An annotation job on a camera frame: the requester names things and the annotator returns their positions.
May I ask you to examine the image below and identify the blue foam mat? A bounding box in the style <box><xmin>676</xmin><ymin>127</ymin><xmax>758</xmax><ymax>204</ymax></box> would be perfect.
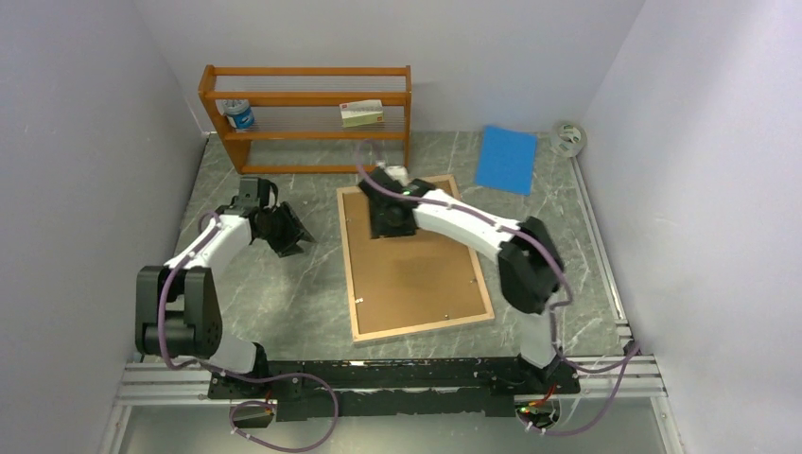
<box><xmin>475</xmin><ymin>126</ymin><xmax>537</xmax><ymax>196</ymax></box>

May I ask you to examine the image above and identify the brown cardboard backing board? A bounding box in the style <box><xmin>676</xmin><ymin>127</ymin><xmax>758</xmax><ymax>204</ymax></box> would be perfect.
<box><xmin>341</xmin><ymin>180</ymin><xmax>490</xmax><ymax>337</ymax></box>

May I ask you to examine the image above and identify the clear tape roll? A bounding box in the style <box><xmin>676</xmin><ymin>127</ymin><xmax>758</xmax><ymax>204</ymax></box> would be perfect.
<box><xmin>549</xmin><ymin>121</ymin><xmax>587</xmax><ymax>158</ymax></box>

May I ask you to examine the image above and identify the blue white small jar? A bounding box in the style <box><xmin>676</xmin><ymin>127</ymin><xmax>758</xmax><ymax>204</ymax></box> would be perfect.
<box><xmin>221</xmin><ymin>99</ymin><xmax>255</xmax><ymax>131</ymax></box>

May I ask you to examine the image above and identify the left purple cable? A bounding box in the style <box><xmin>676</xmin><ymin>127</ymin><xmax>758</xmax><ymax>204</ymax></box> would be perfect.
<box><xmin>155</xmin><ymin>210</ymin><xmax>340</xmax><ymax>454</ymax></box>

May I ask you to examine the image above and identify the wooden picture frame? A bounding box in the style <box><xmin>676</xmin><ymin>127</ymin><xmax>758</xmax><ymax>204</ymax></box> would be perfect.
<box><xmin>335</xmin><ymin>174</ymin><xmax>497</xmax><ymax>344</ymax></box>

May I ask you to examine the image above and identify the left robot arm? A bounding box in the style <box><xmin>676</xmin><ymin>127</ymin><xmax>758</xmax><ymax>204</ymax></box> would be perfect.
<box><xmin>134</xmin><ymin>177</ymin><xmax>314</xmax><ymax>398</ymax></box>

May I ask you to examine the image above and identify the purple cable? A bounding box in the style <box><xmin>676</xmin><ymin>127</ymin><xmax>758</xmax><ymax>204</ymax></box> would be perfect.
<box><xmin>353</xmin><ymin>141</ymin><xmax>643</xmax><ymax>439</ymax></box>
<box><xmin>155</xmin><ymin>210</ymin><xmax>340</xmax><ymax>454</ymax></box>

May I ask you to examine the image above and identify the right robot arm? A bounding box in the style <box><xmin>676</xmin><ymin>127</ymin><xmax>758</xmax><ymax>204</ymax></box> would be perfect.
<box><xmin>358</xmin><ymin>167</ymin><xmax>572</xmax><ymax>393</ymax></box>

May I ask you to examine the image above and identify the small white green box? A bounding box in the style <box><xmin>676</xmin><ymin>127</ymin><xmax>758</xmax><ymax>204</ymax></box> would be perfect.
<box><xmin>340</xmin><ymin>99</ymin><xmax>385</xmax><ymax>128</ymax></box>

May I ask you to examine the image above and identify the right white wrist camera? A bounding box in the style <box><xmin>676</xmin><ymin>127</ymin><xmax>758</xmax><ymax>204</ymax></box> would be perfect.
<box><xmin>384</xmin><ymin>166</ymin><xmax>410</xmax><ymax>184</ymax></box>

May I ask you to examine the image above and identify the orange wooden shelf rack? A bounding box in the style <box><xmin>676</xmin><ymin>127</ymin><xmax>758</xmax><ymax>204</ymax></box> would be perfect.
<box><xmin>198</xmin><ymin>64</ymin><xmax>412</xmax><ymax>174</ymax></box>

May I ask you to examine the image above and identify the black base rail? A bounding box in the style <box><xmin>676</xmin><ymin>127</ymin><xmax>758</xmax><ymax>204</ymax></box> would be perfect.
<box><xmin>207</xmin><ymin>357</ymin><xmax>581</xmax><ymax>422</ymax></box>

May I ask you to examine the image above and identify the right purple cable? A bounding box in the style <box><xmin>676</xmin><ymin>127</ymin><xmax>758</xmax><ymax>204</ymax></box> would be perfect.
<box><xmin>353</xmin><ymin>141</ymin><xmax>643</xmax><ymax>439</ymax></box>

